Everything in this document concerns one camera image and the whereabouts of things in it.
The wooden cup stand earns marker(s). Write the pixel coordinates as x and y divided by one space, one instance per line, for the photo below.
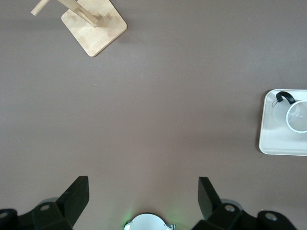
96 31

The cream tray with bear print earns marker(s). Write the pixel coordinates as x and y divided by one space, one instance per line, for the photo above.
273 141

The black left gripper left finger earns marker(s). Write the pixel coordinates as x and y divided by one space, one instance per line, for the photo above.
67 210

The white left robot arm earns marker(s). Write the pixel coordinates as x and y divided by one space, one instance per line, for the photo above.
148 222

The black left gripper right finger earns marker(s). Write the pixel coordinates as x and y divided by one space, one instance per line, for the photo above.
216 213

